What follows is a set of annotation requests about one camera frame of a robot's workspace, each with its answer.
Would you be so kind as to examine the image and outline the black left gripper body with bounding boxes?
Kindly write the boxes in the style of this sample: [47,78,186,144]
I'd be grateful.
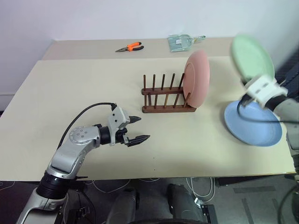
[115,127,130,147]

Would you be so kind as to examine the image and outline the clear plastic packet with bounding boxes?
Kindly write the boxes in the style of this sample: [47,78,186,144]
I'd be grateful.
[167,34,206,53]

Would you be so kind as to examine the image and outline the black table frame bar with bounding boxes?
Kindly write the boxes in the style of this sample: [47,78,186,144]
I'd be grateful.
[214,174,295,187]

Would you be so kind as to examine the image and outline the black metal bracket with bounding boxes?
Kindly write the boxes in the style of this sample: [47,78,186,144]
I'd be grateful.
[195,202,218,224]

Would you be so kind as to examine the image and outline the white floor cable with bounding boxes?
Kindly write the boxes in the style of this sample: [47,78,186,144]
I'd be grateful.
[88,178,161,194]
[185,177,215,203]

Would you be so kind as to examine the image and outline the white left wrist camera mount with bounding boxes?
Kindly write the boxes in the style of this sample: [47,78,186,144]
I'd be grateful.
[107,106,131,147]

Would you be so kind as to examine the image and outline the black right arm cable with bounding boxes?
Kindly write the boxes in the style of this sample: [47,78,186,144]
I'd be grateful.
[236,100,299,125]

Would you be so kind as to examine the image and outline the grey rounded shape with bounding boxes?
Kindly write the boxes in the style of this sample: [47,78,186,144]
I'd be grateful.
[106,186,141,224]

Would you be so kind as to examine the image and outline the blue plate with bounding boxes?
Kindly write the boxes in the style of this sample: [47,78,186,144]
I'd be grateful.
[224,100,283,147]

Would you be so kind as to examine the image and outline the dark rounded shape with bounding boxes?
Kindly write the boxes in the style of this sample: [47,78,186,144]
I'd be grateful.
[167,183,208,224]

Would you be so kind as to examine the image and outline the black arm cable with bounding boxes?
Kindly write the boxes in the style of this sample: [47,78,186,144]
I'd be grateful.
[236,100,299,125]
[57,102,117,150]

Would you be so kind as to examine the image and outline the pink plate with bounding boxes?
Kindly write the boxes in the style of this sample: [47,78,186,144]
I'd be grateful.
[182,49,210,109]

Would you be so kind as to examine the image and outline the wooden dish rack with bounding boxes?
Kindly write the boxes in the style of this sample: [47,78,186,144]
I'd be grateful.
[141,73,196,114]

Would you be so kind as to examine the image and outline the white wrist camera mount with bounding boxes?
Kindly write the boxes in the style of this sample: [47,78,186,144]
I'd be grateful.
[244,75,288,110]
[107,106,131,147]

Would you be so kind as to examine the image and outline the green plate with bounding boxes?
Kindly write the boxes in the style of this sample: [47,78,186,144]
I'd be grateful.
[231,34,276,82]

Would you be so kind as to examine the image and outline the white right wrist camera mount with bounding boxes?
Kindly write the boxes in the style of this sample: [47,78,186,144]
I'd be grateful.
[244,75,288,110]

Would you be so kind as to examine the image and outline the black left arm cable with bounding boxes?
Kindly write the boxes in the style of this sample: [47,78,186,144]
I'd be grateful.
[57,102,117,150]

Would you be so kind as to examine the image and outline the black ribbed object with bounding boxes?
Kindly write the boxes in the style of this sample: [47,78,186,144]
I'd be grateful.
[274,53,299,103]

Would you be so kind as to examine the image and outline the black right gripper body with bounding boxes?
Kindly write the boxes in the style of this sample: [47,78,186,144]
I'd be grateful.
[239,93,255,107]

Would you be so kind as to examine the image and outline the orange handled pliers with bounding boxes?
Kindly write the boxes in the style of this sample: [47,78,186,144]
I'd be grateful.
[114,42,144,53]

